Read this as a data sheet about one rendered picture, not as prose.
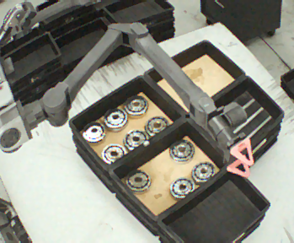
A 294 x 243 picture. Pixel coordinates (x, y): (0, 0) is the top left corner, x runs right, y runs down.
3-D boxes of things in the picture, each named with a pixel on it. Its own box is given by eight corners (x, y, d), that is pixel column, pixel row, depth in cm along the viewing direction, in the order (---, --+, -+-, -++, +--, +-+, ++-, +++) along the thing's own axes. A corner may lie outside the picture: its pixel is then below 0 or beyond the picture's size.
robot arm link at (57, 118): (37, 112, 155) (34, 102, 151) (61, 99, 158) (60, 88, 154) (46, 132, 150) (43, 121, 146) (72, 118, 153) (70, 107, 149)
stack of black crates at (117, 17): (125, 73, 334) (120, 26, 298) (104, 48, 350) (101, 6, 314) (177, 51, 345) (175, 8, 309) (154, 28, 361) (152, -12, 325)
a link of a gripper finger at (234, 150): (257, 168, 137) (242, 147, 142) (261, 154, 132) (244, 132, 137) (240, 180, 135) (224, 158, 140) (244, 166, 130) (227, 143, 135)
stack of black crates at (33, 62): (23, 127, 311) (10, 84, 275) (12, 99, 327) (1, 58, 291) (70, 100, 322) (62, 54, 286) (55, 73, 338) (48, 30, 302)
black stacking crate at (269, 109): (229, 176, 208) (232, 163, 199) (187, 133, 223) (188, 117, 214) (281, 127, 222) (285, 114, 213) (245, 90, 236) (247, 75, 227)
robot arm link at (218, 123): (203, 131, 148) (205, 118, 143) (221, 120, 150) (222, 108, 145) (216, 148, 144) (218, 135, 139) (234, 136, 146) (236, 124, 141)
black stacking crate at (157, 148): (155, 229, 194) (155, 219, 185) (110, 185, 209) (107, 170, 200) (228, 177, 208) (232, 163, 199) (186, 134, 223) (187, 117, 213)
